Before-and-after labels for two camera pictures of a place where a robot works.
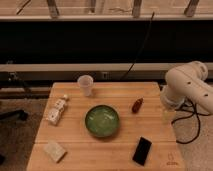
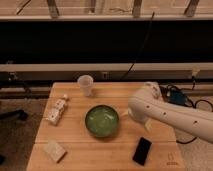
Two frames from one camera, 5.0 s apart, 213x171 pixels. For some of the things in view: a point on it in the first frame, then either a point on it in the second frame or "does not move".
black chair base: (21, 114) does not move
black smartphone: (142, 150) does not move
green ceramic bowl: (102, 120) does not move
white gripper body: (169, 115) to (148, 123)
